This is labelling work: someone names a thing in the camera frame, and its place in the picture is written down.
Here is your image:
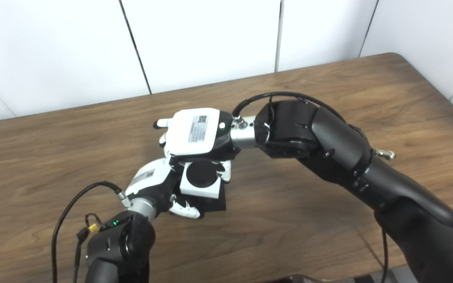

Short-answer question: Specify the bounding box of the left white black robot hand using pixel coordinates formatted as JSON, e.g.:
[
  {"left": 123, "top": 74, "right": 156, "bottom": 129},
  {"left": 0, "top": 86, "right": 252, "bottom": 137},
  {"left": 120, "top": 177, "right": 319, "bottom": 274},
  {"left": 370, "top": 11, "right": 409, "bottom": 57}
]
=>
[{"left": 125, "top": 157, "right": 201, "bottom": 219}]

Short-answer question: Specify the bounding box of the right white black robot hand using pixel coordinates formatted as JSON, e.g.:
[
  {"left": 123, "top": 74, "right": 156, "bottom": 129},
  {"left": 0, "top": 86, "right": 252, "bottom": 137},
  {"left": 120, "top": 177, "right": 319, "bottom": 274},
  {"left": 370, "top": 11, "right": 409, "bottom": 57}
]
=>
[{"left": 154, "top": 108, "right": 237, "bottom": 183}]

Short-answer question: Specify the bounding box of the black cylinder peg with base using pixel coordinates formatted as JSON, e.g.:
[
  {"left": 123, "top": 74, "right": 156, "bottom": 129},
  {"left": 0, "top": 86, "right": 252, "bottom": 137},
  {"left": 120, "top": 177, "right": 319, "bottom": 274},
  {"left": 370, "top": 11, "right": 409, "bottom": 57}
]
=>
[{"left": 171, "top": 161, "right": 227, "bottom": 213}]

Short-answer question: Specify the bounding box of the white square piece with hole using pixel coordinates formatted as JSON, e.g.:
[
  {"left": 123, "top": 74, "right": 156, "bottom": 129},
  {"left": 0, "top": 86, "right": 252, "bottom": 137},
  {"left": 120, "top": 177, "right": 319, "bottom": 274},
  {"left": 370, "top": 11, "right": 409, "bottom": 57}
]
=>
[{"left": 179, "top": 161, "right": 224, "bottom": 199}]

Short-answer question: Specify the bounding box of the silver plug on right arm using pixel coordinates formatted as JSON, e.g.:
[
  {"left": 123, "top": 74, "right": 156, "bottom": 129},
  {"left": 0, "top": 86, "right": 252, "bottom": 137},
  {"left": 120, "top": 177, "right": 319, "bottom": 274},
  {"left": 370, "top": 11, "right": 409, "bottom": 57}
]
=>
[{"left": 374, "top": 148, "right": 396, "bottom": 160}]

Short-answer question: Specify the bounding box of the thin cable with yellow connector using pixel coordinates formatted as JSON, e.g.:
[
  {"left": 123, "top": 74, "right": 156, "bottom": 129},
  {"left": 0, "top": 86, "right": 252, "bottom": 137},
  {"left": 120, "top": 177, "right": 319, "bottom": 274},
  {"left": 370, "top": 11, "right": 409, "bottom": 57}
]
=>
[{"left": 73, "top": 213, "right": 102, "bottom": 283}]

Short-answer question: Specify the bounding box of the thick black left wrist cable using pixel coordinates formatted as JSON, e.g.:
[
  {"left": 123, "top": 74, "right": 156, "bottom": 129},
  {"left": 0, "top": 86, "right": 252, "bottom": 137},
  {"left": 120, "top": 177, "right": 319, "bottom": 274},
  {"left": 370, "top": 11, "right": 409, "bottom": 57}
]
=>
[{"left": 52, "top": 181, "right": 133, "bottom": 283}]

